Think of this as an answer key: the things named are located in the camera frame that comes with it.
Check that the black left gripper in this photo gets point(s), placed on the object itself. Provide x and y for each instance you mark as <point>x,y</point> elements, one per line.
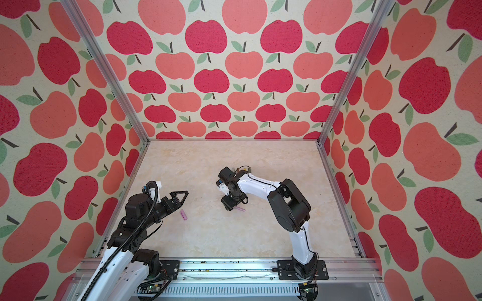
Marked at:
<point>171,207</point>

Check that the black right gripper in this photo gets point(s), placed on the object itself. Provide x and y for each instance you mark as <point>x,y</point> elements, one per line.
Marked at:
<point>226,204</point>

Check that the pink pen cap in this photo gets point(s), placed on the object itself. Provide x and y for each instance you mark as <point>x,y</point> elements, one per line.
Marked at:
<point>183,214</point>

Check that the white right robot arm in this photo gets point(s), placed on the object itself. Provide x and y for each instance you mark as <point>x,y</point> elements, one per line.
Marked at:
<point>291,210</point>

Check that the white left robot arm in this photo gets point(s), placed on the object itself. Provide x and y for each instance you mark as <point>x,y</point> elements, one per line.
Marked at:
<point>126,268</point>

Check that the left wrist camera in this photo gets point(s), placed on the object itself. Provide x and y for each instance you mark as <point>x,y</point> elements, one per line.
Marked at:
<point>152,189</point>

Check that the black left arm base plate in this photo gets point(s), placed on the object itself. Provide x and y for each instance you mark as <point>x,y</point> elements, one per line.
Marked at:
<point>164,268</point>

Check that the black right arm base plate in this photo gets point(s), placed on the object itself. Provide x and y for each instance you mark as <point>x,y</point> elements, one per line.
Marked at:
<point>292,270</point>

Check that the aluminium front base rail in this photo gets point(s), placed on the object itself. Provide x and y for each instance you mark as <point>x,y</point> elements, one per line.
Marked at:
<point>350,279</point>

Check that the aluminium left rear corner post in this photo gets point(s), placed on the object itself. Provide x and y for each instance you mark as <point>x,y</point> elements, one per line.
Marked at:
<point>82,26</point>

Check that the aluminium corner post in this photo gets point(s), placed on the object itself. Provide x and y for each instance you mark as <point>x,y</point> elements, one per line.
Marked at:
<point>360,58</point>
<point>82,26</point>

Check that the aluminium right rear corner post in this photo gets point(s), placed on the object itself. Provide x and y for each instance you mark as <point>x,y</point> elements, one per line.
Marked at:
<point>360,58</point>

